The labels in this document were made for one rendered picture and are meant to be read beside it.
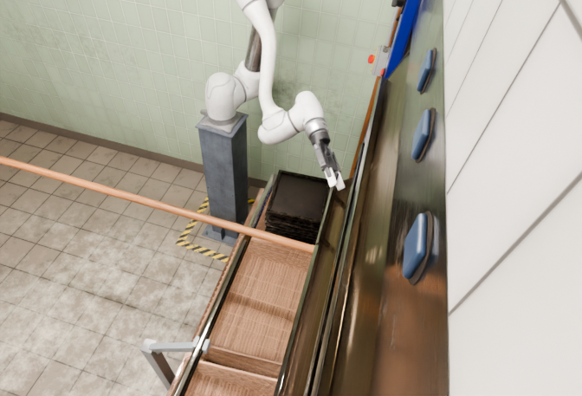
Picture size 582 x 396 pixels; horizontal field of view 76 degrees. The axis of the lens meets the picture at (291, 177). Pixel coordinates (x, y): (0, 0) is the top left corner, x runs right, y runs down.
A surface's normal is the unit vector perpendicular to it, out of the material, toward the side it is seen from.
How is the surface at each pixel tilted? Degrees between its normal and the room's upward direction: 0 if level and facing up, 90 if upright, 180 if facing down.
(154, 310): 0
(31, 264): 0
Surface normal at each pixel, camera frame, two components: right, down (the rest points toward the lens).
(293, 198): 0.07, -0.68
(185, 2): -0.27, 0.69
